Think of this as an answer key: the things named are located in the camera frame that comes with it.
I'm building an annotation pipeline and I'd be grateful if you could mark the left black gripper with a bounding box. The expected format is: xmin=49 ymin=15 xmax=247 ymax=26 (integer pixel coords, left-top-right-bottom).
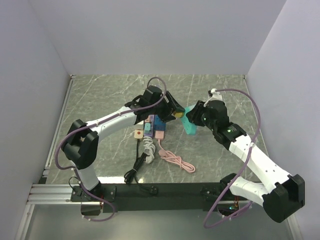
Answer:
xmin=149 ymin=91 xmax=185 ymax=124

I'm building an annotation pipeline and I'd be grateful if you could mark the small yellow plug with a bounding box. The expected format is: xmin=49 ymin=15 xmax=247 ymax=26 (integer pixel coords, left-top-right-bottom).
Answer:
xmin=173 ymin=111 xmax=185 ymax=119

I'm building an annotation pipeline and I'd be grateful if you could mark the teal power strip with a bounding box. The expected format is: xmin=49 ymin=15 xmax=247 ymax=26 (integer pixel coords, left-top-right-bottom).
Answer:
xmin=180 ymin=104 xmax=197 ymax=136

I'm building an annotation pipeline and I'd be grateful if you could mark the blue cube adapter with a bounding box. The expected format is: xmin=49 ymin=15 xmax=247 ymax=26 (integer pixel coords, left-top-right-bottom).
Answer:
xmin=153 ymin=115 xmax=166 ymax=132

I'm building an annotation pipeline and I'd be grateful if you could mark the pink power strip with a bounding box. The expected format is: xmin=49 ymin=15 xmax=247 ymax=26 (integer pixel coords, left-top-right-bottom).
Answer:
xmin=154 ymin=130 xmax=165 ymax=141

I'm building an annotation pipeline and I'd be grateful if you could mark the pink cable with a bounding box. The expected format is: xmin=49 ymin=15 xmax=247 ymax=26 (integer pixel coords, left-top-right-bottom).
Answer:
xmin=156 ymin=139 xmax=196 ymax=174

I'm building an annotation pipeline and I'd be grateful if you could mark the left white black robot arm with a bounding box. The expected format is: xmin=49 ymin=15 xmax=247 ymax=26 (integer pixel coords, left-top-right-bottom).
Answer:
xmin=60 ymin=85 xmax=185 ymax=201

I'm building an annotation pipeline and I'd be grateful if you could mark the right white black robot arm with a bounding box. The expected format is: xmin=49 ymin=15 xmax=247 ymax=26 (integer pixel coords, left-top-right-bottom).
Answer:
xmin=186 ymin=100 xmax=305 ymax=223

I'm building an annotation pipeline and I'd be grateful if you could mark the purple power strip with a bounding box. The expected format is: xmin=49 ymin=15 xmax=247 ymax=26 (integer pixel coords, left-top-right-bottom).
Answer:
xmin=143 ymin=114 xmax=155 ymax=138

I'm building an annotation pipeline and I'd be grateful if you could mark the beige power strip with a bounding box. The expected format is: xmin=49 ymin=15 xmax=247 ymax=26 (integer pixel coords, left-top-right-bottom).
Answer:
xmin=133 ymin=124 xmax=144 ymax=140

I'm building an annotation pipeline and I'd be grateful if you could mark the black base bar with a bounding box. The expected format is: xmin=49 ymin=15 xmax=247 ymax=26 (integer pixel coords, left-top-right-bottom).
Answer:
xmin=100 ymin=182 xmax=225 ymax=211

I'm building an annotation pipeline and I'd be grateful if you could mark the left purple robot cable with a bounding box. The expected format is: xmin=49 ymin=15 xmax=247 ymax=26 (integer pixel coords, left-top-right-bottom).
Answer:
xmin=53 ymin=76 xmax=168 ymax=223

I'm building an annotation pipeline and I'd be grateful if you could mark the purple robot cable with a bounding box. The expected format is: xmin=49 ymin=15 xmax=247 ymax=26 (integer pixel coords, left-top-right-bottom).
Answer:
xmin=202 ymin=88 xmax=261 ymax=229
xmin=53 ymin=76 xmax=168 ymax=223

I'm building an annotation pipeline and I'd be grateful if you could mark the white coiled cable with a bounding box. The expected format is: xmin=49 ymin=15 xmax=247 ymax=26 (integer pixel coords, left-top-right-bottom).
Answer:
xmin=142 ymin=136 xmax=156 ymax=165

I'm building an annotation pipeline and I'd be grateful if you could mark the black power cable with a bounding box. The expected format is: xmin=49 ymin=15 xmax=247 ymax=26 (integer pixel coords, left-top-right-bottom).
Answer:
xmin=123 ymin=139 xmax=159 ymax=196

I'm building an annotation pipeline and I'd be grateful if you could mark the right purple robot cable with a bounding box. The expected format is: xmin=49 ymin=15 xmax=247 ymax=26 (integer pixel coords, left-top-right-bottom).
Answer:
xmin=202 ymin=88 xmax=261 ymax=229

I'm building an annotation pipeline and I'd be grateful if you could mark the aluminium rail frame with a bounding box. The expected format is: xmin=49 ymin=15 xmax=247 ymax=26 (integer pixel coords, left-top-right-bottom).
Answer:
xmin=26 ymin=74 xmax=76 ymax=205

